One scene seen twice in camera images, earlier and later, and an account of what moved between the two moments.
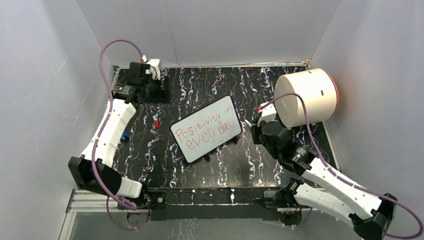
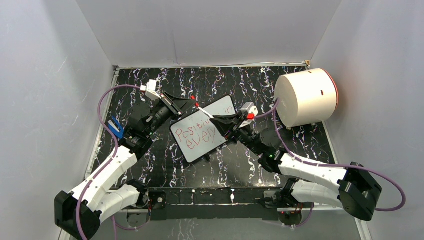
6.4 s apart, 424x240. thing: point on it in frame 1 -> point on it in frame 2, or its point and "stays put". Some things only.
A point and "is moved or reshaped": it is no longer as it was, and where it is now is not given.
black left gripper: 163,96 -> 179,105
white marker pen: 247,122 is moved or reshaped
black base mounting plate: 214,202 stays put
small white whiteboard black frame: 207,129 stays put
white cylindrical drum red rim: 319,89 stays put
